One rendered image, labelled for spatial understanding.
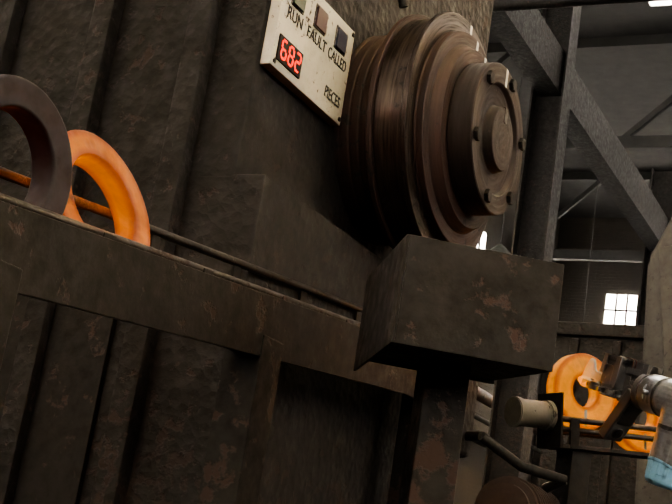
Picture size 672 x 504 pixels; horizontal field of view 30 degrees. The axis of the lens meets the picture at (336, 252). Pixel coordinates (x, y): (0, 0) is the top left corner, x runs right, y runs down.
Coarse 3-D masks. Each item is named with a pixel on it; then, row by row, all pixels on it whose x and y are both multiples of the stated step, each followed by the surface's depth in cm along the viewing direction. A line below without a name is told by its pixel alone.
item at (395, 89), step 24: (408, 24) 225; (432, 24) 220; (456, 24) 230; (408, 48) 217; (384, 72) 215; (408, 72) 212; (384, 96) 214; (408, 96) 211; (384, 120) 213; (408, 120) 211; (384, 144) 213; (408, 144) 211; (384, 168) 214; (408, 168) 212; (384, 192) 216; (408, 192) 212; (408, 216) 217
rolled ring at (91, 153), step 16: (80, 144) 144; (96, 144) 148; (80, 160) 147; (96, 160) 148; (112, 160) 150; (96, 176) 150; (112, 176) 150; (128, 176) 152; (112, 192) 151; (128, 192) 151; (112, 208) 152; (128, 208) 151; (144, 208) 153; (128, 224) 150; (144, 224) 152; (144, 240) 150
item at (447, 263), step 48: (432, 240) 153; (384, 288) 162; (432, 288) 152; (480, 288) 153; (528, 288) 154; (384, 336) 155; (432, 336) 150; (480, 336) 151; (528, 336) 152; (432, 384) 162; (432, 432) 160; (432, 480) 159
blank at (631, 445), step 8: (616, 400) 253; (648, 416) 260; (656, 416) 258; (648, 424) 259; (656, 424) 257; (632, 432) 254; (640, 432) 255; (648, 432) 256; (624, 440) 253; (632, 440) 253; (624, 448) 255; (632, 448) 253; (640, 448) 254; (648, 448) 255
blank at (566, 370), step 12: (564, 360) 250; (576, 360) 251; (588, 360) 252; (552, 372) 250; (564, 372) 249; (576, 372) 250; (552, 384) 248; (564, 384) 248; (564, 396) 247; (600, 396) 252; (564, 408) 247; (576, 408) 248; (588, 408) 250; (600, 408) 251; (612, 408) 253
